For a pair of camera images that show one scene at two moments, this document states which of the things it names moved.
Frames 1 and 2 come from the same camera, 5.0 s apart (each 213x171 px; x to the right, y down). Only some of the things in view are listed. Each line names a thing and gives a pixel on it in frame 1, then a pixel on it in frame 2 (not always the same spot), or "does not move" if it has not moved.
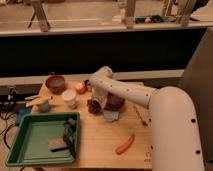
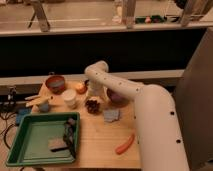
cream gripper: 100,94 → 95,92
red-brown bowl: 55,83 does not move
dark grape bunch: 94,107 does not move
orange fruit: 80,88 does not move
